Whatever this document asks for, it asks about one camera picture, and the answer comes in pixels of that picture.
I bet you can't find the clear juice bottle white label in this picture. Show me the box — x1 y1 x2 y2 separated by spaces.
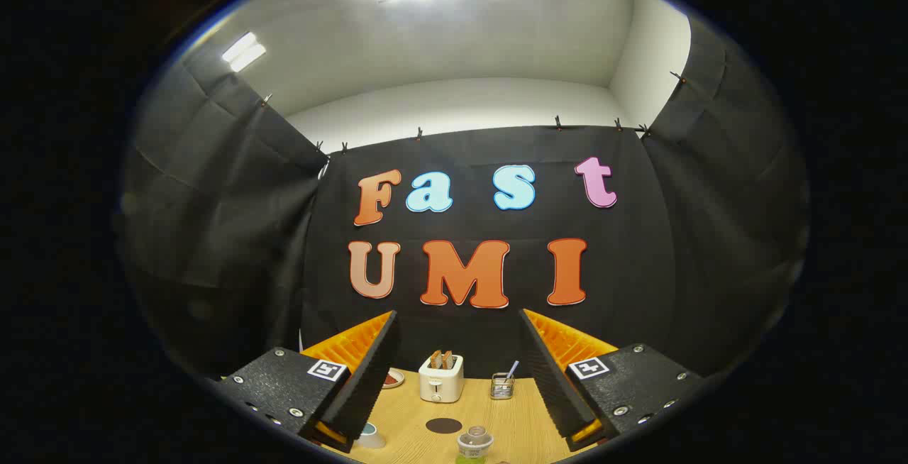
456 426 494 464

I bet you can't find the white toaster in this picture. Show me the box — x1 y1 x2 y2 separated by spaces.
419 354 465 404

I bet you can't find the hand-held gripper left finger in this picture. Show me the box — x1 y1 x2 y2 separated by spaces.
216 310 400 453

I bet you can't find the white ceramic cup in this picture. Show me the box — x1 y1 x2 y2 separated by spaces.
355 421 387 449

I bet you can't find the wooden table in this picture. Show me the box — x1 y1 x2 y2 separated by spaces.
333 368 597 464

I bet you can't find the black backdrop cloth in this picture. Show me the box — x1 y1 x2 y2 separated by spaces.
117 21 809 380

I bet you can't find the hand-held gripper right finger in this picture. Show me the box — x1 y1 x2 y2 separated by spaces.
519 308 704 452

